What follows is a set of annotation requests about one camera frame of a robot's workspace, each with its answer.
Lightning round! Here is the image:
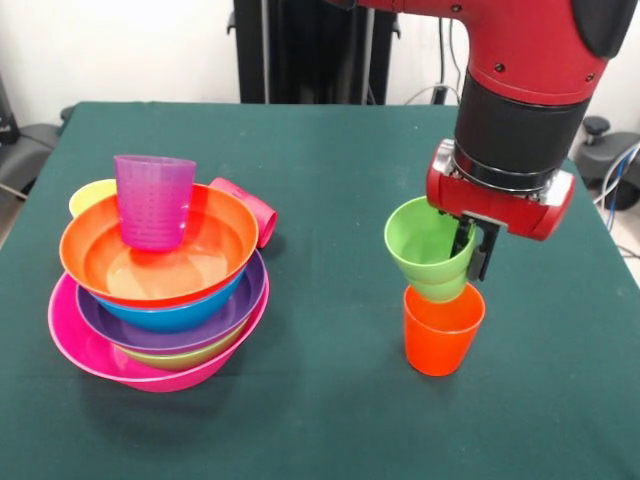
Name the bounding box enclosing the purple cup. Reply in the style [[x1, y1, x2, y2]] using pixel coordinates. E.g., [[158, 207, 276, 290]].
[[112, 154, 198, 253]]

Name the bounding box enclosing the green cup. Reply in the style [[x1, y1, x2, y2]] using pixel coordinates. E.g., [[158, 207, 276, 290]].
[[383, 195, 479, 286], [407, 273, 471, 304]]

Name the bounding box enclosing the purple bowl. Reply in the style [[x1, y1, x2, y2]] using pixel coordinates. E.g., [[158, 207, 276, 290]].
[[75, 248, 266, 356]]

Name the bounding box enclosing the black equipment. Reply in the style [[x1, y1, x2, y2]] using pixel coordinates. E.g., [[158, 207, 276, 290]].
[[0, 74, 64, 201]]

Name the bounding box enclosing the blue bowl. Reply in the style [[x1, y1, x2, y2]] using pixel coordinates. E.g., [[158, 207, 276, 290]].
[[92, 272, 247, 335]]

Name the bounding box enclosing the red cup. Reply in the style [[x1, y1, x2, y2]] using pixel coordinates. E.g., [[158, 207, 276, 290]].
[[208, 177, 279, 250]]

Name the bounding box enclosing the pink bowl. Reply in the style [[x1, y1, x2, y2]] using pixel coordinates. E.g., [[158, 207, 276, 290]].
[[47, 269, 271, 393]]

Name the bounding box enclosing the orange cup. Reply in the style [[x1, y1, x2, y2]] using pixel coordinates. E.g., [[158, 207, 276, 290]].
[[402, 285, 487, 378]]

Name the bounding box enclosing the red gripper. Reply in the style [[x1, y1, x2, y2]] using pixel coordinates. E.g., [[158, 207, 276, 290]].
[[425, 139, 577, 282]]

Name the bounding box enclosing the green bowl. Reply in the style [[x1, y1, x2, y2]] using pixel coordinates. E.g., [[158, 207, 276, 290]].
[[117, 319, 249, 372]]

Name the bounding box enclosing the orange bowl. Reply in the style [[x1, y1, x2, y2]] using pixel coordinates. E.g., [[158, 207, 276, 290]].
[[58, 182, 260, 309]]

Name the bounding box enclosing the black cable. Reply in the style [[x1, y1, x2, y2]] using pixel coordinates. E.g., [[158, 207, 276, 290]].
[[438, 19, 447, 89], [448, 19, 464, 106]]

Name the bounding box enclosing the grey cable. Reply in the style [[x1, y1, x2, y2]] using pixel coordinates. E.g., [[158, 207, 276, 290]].
[[593, 142, 640, 206]]

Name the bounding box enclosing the yellow cup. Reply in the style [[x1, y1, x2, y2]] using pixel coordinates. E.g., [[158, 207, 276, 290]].
[[68, 178, 119, 219]]

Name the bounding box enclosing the dark green tablecloth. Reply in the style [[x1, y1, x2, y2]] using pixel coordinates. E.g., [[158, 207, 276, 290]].
[[0, 101, 640, 480]]

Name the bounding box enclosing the blue cable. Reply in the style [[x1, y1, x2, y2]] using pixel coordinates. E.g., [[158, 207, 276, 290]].
[[605, 143, 634, 216]]

